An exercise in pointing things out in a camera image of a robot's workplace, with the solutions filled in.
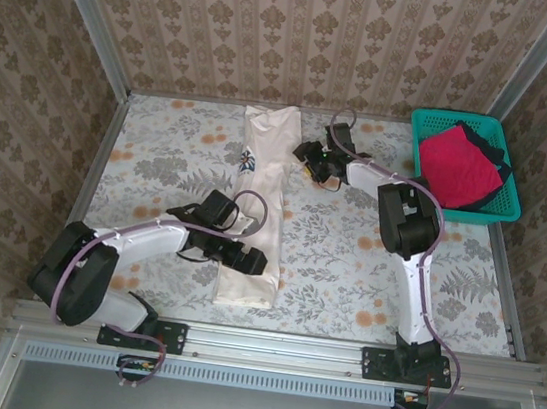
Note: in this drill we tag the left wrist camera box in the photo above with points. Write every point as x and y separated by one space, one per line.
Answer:
218 210

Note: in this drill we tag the red t-shirt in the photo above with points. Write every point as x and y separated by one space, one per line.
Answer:
460 168

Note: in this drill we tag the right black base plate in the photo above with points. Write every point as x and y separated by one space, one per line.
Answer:
373 364

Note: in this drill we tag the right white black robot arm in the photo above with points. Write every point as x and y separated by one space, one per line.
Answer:
414 304

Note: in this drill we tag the teal plastic basket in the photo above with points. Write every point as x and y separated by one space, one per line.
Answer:
504 215

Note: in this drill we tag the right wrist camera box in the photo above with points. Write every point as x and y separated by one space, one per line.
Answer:
341 135

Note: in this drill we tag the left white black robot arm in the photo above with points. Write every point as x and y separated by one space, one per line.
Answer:
147 243

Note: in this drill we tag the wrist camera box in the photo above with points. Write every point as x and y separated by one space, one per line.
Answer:
341 135
218 210

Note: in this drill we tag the aluminium cross rail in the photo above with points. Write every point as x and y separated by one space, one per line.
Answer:
275 348

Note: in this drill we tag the white flower print t-shirt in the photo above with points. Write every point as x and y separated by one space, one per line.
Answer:
265 188

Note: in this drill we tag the small circuit board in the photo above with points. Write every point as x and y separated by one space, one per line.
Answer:
411 399
136 365

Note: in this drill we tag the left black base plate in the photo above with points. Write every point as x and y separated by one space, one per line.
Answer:
170 337

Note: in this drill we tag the aluminium corner post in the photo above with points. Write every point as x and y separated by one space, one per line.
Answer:
528 71
92 19

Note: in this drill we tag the dark navy t-shirt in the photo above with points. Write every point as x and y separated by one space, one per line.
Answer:
492 150

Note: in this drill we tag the floral table cover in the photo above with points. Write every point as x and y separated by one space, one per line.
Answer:
335 273

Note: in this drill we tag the aluminium side rail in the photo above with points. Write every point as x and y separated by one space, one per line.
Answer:
112 128
504 272

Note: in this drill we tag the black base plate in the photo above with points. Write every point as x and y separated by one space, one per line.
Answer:
170 337
373 364

